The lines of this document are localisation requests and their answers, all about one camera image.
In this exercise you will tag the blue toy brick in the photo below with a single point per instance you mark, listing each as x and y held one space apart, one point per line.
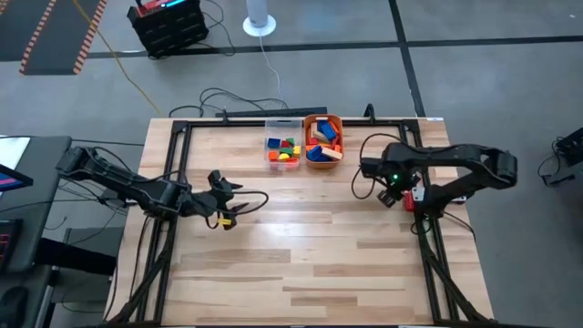
315 153
325 159
326 130

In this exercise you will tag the white sheet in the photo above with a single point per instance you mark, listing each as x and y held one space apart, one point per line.
11 152

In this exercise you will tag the black floor equipment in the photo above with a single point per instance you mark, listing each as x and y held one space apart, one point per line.
569 150

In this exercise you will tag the black power strip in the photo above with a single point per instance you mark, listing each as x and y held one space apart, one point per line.
273 111

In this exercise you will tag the plain wooden block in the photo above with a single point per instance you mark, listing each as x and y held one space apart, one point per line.
332 153
314 129
320 136

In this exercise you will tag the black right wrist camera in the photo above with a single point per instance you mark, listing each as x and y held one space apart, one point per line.
373 166

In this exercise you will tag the black keyboard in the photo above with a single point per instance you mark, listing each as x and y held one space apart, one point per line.
7 243

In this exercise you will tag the black striped floor mat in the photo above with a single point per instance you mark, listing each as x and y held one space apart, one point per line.
54 36

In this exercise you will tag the clear plastic bin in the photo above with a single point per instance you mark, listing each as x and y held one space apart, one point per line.
282 127

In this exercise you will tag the small red block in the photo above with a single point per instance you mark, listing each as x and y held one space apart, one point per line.
284 144
291 160

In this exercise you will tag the small green block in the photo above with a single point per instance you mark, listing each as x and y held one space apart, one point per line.
286 150

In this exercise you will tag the small yellow block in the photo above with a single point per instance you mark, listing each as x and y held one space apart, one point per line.
297 150
284 157

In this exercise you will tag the black metal table frame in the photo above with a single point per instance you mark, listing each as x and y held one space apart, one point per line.
237 123

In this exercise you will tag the white pedestal stand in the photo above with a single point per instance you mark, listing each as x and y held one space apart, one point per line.
259 23

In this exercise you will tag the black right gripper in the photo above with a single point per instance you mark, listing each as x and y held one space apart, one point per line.
401 168

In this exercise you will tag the black storage crate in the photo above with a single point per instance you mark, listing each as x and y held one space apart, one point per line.
173 34

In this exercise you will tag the black computer mouse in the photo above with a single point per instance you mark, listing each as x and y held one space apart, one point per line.
13 304

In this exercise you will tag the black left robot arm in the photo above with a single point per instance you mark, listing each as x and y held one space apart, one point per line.
136 189

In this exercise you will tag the tilted monitor screen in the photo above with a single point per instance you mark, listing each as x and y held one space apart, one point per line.
11 178

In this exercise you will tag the orange plastic bin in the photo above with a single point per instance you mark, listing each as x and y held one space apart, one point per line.
319 117

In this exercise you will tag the red device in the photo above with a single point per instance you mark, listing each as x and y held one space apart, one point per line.
155 6

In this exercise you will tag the dark grey desk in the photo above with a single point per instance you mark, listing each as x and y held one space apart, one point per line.
41 214

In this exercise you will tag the small orange block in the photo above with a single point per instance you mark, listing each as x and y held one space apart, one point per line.
273 156

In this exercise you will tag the small blue block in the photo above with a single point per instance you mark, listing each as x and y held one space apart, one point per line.
273 143

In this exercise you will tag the black desk base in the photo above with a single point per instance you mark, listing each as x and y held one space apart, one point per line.
77 255

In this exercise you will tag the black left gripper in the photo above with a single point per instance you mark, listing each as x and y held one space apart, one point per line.
221 200

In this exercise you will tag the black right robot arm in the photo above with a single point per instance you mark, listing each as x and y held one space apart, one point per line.
455 152

